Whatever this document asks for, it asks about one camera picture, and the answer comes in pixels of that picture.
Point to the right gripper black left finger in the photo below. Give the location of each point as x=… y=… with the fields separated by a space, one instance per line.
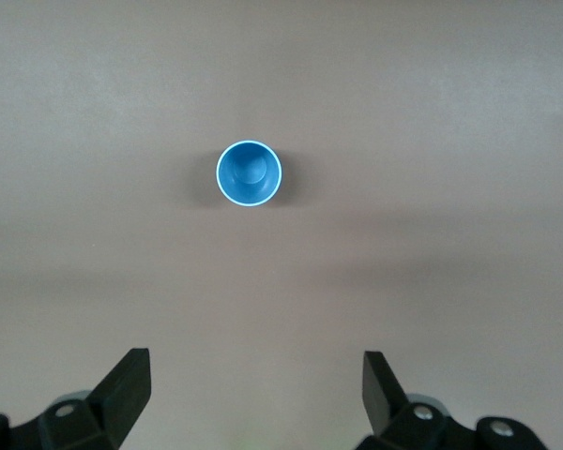
x=117 y=398

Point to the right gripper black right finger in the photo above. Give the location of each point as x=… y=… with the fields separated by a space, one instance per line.
x=380 y=398

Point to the blue plastic cup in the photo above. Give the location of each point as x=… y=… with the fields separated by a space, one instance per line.
x=248 y=173

